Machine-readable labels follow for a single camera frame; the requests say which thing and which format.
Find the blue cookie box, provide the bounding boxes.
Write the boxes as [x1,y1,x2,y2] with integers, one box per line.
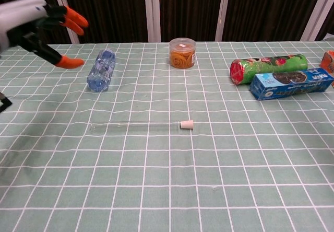
[249,68,334,101]

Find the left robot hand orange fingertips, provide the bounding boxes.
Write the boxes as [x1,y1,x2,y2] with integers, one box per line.
[0,0,89,69]

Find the green checked tablecloth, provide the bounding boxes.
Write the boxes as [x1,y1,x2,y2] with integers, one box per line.
[0,40,334,232]

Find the orange carton box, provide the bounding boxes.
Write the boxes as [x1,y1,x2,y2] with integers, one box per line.
[320,50,334,88]

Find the transparent glass test tube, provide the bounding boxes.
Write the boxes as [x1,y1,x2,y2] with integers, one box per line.
[90,121,182,133]

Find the green chips can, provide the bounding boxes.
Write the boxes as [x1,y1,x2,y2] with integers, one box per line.
[229,54,308,86]

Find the white frame post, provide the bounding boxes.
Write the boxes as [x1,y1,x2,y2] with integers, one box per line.
[300,0,334,41]
[215,0,232,41]
[144,0,161,42]
[51,0,79,44]

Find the clear jar with orange contents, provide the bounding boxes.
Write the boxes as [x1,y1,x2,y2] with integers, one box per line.
[169,37,197,69]

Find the clear plastic water bottle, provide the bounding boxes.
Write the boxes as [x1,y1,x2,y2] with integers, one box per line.
[86,48,116,93]

